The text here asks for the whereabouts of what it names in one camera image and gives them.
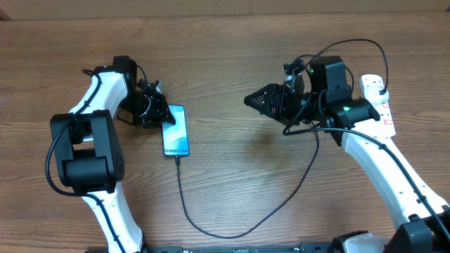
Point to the Samsung Galaxy smartphone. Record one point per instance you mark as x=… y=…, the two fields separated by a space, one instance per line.
x=175 y=136

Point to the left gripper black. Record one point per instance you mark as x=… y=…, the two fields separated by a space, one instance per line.
x=158 y=115

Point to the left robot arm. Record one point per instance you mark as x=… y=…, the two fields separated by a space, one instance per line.
x=85 y=158

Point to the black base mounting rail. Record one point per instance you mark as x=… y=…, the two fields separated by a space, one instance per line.
x=239 y=249

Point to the white power strip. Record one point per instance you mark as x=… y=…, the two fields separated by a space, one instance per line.
x=383 y=109

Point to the white charger plug adapter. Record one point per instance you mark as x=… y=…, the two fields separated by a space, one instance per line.
x=372 y=94

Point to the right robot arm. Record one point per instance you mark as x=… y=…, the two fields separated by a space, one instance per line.
x=318 y=95

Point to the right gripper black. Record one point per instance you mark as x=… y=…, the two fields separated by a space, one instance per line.
x=278 y=105

